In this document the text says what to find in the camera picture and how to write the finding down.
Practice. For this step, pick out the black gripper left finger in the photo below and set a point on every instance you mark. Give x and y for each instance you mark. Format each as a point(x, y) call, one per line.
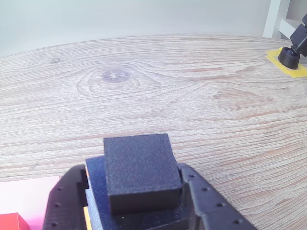
point(64, 203)

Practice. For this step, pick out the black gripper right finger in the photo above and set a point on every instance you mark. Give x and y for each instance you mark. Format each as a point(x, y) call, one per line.
point(211, 210)

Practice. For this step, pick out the medium dark block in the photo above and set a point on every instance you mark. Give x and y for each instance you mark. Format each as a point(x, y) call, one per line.
point(98, 191)

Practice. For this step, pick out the small red cube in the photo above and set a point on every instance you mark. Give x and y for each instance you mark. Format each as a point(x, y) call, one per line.
point(13, 221)

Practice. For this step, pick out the small dark cube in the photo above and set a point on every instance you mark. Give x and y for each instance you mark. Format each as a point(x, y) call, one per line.
point(141, 172)

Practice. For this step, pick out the orange paper sheet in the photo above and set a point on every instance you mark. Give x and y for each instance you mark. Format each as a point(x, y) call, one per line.
point(86, 218)

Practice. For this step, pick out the pink paper sheet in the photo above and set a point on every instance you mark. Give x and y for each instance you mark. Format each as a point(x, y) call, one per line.
point(26, 194)

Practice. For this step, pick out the yellow tape on table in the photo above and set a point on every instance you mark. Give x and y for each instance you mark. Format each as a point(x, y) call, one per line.
point(272, 54)

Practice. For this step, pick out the white furniture piece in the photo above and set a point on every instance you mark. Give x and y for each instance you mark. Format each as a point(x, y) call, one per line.
point(273, 16)

